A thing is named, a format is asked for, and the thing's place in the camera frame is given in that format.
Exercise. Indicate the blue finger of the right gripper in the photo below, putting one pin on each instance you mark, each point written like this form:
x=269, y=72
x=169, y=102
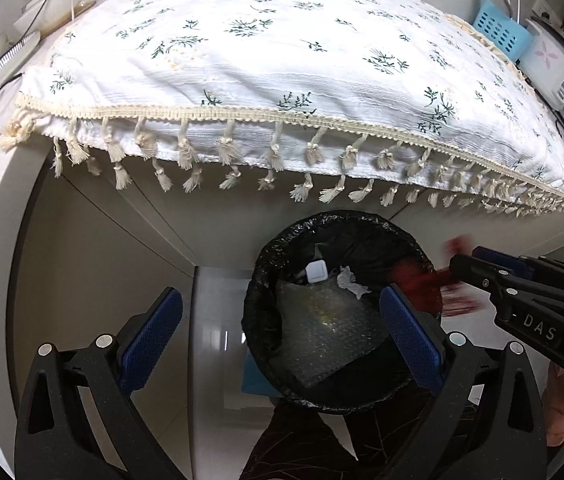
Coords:
x=482, y=275
x=515, y=265

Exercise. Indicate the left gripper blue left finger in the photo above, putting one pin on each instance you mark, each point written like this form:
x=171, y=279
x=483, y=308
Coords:
x=144, y=338

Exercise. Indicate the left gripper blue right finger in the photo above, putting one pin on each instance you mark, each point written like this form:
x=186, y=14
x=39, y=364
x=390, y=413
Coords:
x=420, y=350

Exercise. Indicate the red mesh net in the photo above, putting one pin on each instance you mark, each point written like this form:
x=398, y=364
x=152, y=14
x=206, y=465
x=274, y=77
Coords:
x=436, y=293

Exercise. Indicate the clear bubble wrap sheet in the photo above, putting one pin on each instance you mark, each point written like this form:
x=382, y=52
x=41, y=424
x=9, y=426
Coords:
x=324, y=328

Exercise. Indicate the white tissue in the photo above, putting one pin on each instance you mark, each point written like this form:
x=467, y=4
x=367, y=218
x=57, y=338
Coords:
x=346, y=280

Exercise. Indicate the white green pill bottle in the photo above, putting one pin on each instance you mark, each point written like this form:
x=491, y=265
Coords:
x=316, y=272

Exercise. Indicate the black bagged trash bin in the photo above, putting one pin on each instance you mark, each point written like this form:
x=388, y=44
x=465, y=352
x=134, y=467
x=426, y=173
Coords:
x=371, y=246

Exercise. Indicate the person's right hand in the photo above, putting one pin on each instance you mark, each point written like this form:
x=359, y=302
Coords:
x=553, y=406

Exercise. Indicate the white rice cooker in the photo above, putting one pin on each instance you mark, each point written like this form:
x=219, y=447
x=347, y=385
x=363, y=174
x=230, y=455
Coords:
x=543, y=61

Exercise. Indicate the blue utensil holder basket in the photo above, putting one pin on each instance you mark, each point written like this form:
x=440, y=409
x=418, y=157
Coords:
x=511, y=38

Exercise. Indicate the white floral tablecloth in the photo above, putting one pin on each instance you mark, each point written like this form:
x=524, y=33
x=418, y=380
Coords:
x=358, y=97

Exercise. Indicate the white wall socket right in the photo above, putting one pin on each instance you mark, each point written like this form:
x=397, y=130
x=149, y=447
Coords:
x=543, y=9

